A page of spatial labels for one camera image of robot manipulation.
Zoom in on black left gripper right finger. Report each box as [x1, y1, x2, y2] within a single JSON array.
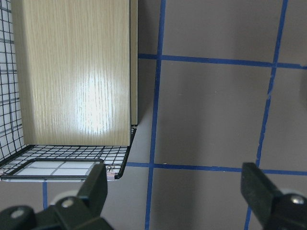
[[240, 162, 283, 216]]

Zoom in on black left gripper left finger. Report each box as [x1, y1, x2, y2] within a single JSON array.
[[77, 163, 107, 216]]

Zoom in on wire basket with wooden shelf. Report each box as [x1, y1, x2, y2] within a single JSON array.
[[0, 0, 138, 182]]

